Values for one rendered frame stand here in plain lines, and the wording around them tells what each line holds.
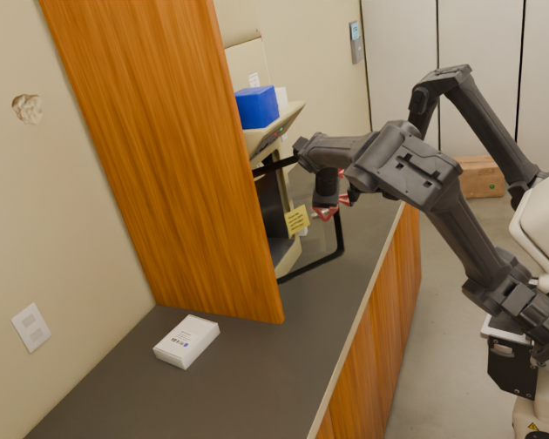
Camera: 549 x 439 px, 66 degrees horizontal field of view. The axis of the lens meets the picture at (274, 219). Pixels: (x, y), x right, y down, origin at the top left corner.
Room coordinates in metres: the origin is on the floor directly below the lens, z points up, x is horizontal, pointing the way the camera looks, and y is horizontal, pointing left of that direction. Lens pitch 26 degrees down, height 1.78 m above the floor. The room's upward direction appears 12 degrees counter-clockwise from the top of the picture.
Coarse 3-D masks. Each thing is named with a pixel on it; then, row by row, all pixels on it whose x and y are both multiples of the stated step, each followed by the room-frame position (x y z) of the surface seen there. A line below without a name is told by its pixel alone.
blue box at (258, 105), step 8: (248, 88) 1.21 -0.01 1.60; (256, 88) 1.18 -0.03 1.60; (264, 88) 1.16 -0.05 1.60; (272, 88) 1.17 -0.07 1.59; (240, 96) 1.12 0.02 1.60; (248, 96) 1.11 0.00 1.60; (256, 96) 1.10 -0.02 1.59; (264, 96) 1.12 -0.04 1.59; (272, 96) 1.16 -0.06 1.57; (240, 104) 1.13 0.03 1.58; (248, 104) 1.11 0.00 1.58; (256, 104) 1.10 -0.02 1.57; (264, 104) 1.12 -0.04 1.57; (272, 104) 1.16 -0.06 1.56; (240, 112) 1.13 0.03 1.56; (248, 112) 1.12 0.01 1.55; (256, 112) 1.11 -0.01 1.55; (264, 112) 1.11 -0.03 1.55; (272, 112) 1.15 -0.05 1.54; (248, 120) 1.12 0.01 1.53; (256, 120) 1.11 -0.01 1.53; (264, 120) 1.10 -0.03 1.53; (272, 120) 1.14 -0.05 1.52; (248, 128) 1.12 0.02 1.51; (256, 128) 1.11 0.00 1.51
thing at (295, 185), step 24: (264, 168) 1.15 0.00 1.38; (288, 168) 1.18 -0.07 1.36; (264, 192) 1.15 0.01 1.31; (288, 192) 1.18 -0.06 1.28; (312, 192) 1.21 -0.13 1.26; (264, 216) 1.14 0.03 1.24; (336, 216) 1.23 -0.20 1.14; (288, 240) 1.16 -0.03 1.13; (312, 240) 1.20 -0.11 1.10; (336, 240) 1.23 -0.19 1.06; (288, 264) 1.16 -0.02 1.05; (312, 264) 1.19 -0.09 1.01
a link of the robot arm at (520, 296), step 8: (504, 280) 0.61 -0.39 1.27; (512, 280) 0.60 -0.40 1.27; (504, 288) 0.60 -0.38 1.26; (512, 288) 0.60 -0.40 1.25; (520, 288) 0.59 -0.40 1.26; (528, 288) 0.58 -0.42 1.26; (496, 296) 0.60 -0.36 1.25; (504, 296) 0.59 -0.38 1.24; (512, 296) 0.58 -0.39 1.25; (520, 296) 0.58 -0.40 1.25; (528, 296) 0.58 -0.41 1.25; (504, 304) 0.58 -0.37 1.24; (512, 304) 0.58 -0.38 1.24; (520, 304) 0.57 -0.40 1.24; (528, 304) 0.57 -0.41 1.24; (504, 312) 0.61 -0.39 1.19; (512, 312) 0.57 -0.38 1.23
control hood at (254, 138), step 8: (288, 104) 1.34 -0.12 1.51; (296, 104) 1.31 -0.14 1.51; (304, 104) 1.33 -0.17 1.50; (280, 112) 1.24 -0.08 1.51; (288, 112) 1.23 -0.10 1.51; (296, 112) 1.29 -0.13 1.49; (280, 120) 1.16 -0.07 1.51; (264, 128) 1.10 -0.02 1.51; (272, 128) 1.12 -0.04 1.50; (288, 128) 1.38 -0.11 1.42; (248, 136) 1.09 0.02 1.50; (256, 136) 1.08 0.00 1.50; (264, 136) 1.09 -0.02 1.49; (280, 136) 1.33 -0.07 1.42; (248, 144) 1.09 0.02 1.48; (256, 144) 1.08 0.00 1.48; (248, 152) 1.09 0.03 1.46
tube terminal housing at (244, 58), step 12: (228, 48) 1.23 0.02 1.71; (240, 48) 1.28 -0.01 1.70; (252, 48) 1.34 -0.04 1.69; (228, 60) 1.21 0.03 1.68; (240, 60) 1.27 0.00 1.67; (252, 60) 1.33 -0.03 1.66; (264, 60) 1.39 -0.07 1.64; (240, 72) 1.25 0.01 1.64; (252, 72) 1.31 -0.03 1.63; (264, 72) 1.38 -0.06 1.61; (240, 84) 1.24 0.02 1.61; (264, 84) 1.37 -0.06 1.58; (276, 144) 1.37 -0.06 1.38; (264, 156) 1.29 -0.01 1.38; (276, 156) 1.41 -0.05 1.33; (252, 168) 1.21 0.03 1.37
